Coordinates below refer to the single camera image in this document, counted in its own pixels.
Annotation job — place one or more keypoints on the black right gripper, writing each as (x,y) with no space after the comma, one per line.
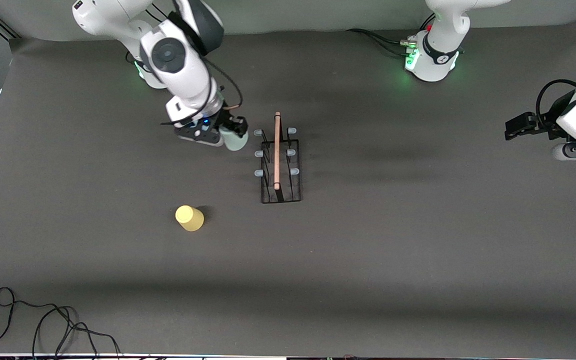
(227,119)

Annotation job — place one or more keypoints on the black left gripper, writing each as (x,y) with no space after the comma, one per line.
(544,124)

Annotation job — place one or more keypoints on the pale green plastic cup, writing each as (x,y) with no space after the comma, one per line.
(236,142)

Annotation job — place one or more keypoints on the yellow plastic cup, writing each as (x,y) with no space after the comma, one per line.
(189,218)

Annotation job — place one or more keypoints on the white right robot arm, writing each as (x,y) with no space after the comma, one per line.
(173,50)

